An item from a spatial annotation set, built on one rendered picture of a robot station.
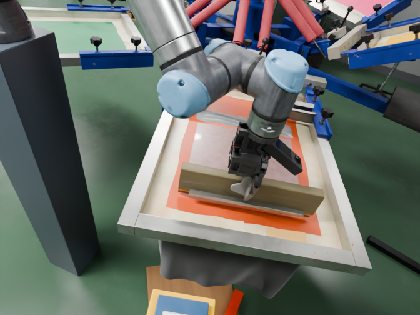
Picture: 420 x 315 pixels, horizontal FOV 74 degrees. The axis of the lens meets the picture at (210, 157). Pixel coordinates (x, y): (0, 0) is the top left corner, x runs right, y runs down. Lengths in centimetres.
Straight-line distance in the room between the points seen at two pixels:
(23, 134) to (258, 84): 71
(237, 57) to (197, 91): 14
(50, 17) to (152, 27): 140
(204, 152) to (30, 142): 52
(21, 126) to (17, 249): 105
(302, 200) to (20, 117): 79
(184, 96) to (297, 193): 41
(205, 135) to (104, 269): 104
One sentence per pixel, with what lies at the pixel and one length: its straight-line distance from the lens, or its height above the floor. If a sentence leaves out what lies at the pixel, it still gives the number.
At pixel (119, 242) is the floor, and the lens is 178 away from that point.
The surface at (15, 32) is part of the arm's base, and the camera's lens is 89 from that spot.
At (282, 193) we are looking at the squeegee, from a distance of 71.
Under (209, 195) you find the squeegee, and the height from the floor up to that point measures 100.
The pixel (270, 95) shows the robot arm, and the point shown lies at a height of 131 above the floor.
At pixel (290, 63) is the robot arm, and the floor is 137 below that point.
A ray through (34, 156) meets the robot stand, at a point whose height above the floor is 87.
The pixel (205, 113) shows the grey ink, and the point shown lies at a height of 96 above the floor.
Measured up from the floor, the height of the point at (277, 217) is 95.
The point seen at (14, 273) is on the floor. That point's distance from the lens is 183.
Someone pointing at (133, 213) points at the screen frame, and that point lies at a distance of 67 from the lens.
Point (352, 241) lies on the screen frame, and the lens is 79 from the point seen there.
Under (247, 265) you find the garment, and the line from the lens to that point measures 94.
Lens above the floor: 154
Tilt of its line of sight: 42 degrees down
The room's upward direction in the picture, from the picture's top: 12 degrees clockwise
